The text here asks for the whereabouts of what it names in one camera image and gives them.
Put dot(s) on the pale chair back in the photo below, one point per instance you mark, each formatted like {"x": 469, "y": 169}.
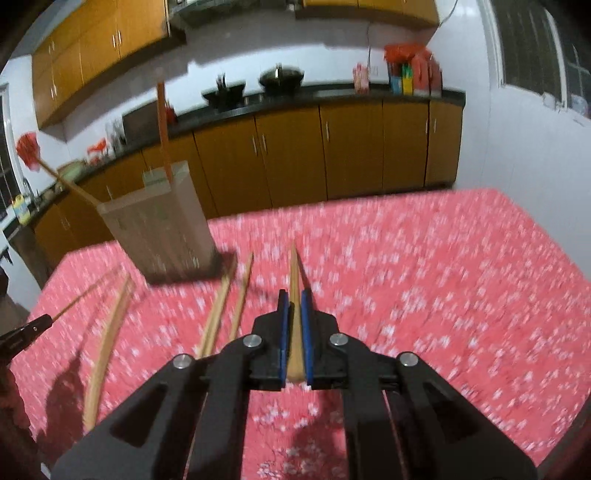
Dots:
{"x": 157, "y": 178}

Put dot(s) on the wooden chopstick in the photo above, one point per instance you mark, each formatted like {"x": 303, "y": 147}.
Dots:
{"x": 69, "y": 182}
{"x": 217, "y": 309}
{"x": 108, "y": 346}
{"x": 295, "y": 314}
{"x": 241, "y": 300}
{"x": 87, "y": 293}
{"x": 162, "y": 129}

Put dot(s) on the steel range hood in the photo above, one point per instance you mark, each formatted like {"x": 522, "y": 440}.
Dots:
{"x": 217, "y": 9}

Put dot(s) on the stacked bowls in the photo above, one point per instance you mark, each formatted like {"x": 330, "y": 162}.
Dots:
{"x": 71, "y": 170}

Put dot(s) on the red cooking oil bottle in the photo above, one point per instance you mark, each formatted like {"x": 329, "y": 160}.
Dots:
{"x": 436, "y": 76}
{"x": 422, "y": 74}

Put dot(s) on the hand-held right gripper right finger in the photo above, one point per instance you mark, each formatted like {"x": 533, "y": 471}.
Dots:
{"x": 307, "y": 341}

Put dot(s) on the blue box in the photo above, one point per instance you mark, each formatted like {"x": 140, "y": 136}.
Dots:
{"x": 395, "y": 81}

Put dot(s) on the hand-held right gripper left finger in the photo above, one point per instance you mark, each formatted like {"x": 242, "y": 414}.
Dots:
{"x": 284, "y": 341}

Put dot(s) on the red plastic bag over bottles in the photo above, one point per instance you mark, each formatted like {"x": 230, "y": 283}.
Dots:
{"x": 404, "y": 51}

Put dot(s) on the red floral tablecloth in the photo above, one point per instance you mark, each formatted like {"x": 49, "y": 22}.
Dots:
{"x": 415, "y": 277}

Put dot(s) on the kitchen faucet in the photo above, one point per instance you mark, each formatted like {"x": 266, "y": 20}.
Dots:
{"x": 27, "y": 187}

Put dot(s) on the clear plastic jar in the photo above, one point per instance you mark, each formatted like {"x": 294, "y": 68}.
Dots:
{"x": 579, "y": 105}

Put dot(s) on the dark cutting board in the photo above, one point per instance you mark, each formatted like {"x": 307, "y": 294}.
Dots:
{"x": 141, "y": 120}

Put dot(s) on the red plastic bag on counter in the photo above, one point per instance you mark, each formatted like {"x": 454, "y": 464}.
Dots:
{"x": 98, "y": 147}

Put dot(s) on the beige perforated chopstick holder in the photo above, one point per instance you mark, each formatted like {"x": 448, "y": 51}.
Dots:
{"x": 157, "y": 230}

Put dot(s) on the barred window with white frame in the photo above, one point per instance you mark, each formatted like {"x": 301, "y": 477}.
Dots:
{"x": 5, "y": 152}
{"x": 531, "y": 50}

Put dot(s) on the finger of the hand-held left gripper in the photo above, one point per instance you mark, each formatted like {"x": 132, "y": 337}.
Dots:
{"x": 27, "y": 330}

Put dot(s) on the black kitchen countertop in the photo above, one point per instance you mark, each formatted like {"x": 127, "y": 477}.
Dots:
{"x": 332, "y": 94}

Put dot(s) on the pink plastic bottle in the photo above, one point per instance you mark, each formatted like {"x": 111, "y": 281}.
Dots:
{"x": 361, "y": 76}

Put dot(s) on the wooden wall cabinets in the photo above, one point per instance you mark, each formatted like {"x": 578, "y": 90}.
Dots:
{"x": 92, "y": 55}

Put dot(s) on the wooden base cabinets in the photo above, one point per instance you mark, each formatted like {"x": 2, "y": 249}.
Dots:
{"x": 351, "y": 147}

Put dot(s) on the black wok with lid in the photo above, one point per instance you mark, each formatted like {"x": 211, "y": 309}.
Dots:
{"x": 281, "y": 76}

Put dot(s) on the white cup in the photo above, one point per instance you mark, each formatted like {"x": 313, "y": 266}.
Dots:
{"x": 552, "y": 101}

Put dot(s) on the red plastic bag on wall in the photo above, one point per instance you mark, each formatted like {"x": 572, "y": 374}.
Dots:
{"x": 27, "y": 147}

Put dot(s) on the yellow detergent bottle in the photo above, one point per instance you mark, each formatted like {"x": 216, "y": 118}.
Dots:
{"x": 21, "y": 208}

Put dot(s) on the small red sauce bottle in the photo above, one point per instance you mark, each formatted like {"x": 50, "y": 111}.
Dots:
{"x": 170, "y": 113}

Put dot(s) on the green bottle with yellow label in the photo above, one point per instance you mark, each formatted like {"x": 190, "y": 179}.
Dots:
{"x": 407, "y": 79}

